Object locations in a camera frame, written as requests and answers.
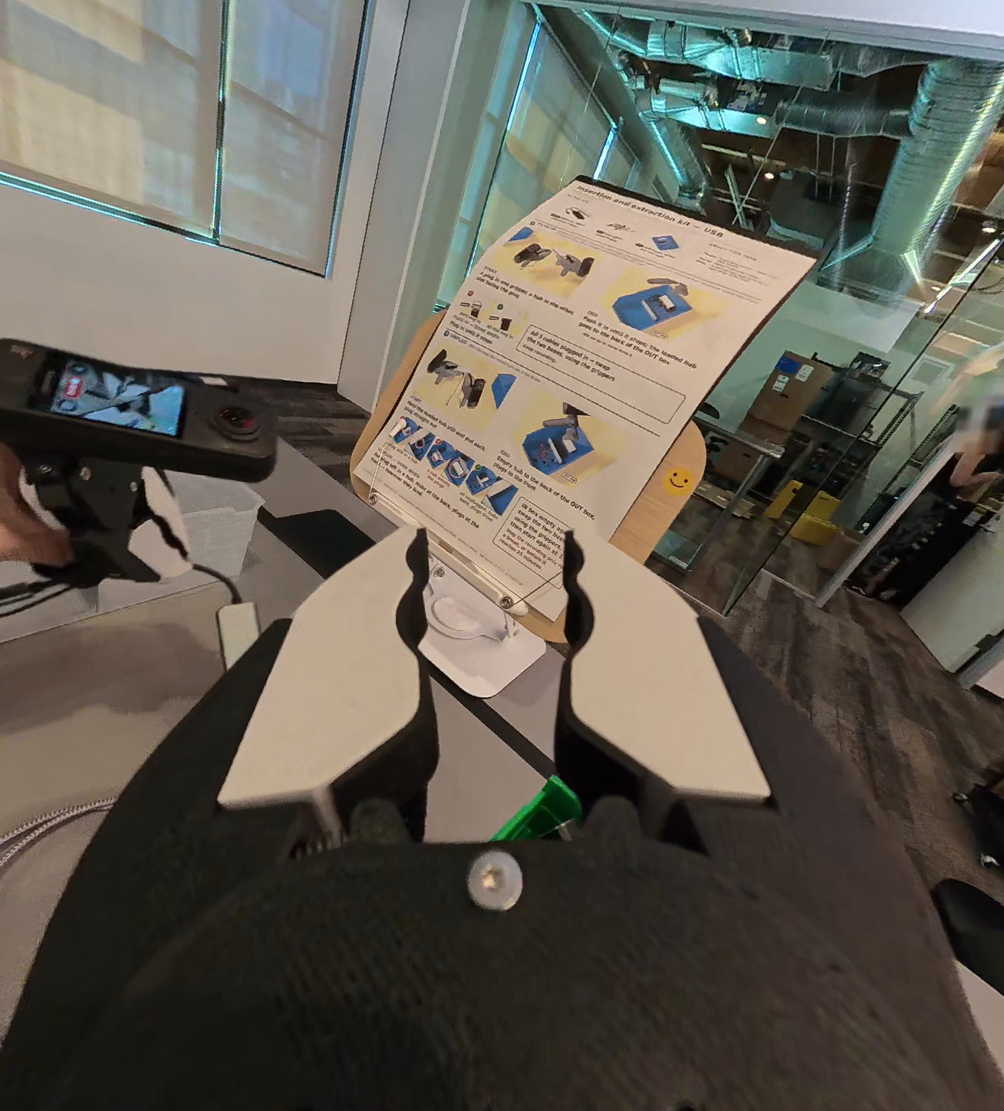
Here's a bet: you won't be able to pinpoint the instruction sheet on stand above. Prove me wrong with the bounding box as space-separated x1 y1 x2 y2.
348 308 708 645

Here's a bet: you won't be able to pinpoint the silver usb hub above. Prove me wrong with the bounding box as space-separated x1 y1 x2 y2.
217 601 262 671

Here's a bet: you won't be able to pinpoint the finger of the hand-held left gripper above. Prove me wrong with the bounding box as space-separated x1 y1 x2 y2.
139 467 196 581

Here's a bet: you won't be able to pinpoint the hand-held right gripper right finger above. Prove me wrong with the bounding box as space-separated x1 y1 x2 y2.
552 529 774 840

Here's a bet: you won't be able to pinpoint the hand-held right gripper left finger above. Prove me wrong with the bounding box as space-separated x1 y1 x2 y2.
215 525 437 850

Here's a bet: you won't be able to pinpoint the yellow floor sign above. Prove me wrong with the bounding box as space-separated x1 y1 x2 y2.
764 488 843 546

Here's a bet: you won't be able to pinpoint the thin black hub cable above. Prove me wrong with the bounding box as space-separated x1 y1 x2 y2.
192 562 244 606

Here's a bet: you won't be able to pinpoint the white stand base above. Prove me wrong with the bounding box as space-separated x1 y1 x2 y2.
417 562 548 698

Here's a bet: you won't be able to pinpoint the printed instruction sheet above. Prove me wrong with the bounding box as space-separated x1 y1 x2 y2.
369 176 819 610

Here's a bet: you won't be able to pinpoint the clear plastic bin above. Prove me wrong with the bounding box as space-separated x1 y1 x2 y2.
179 476 266 576

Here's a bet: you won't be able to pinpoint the cardboard box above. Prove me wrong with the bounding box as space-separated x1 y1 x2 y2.
749 350 834 432

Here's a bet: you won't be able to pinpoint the green plastic bin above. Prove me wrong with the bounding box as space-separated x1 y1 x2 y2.
490 774 585 843

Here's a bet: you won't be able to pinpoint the silver ceiling ducts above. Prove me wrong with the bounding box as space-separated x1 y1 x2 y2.
545 13 1004 292

